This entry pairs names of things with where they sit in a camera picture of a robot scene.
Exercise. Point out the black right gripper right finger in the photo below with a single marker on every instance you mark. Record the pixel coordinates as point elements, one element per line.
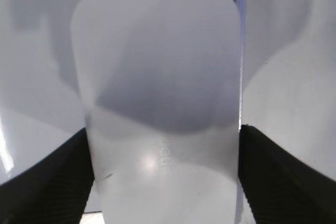
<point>279,187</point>

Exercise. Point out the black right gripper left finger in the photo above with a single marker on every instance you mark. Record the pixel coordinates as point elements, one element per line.
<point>55,190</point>

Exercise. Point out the white whiteboard eraser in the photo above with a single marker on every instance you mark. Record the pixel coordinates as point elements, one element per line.
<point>159,82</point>

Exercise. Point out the white whiteboard with aluminium frame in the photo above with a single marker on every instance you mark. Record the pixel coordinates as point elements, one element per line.
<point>287,80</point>

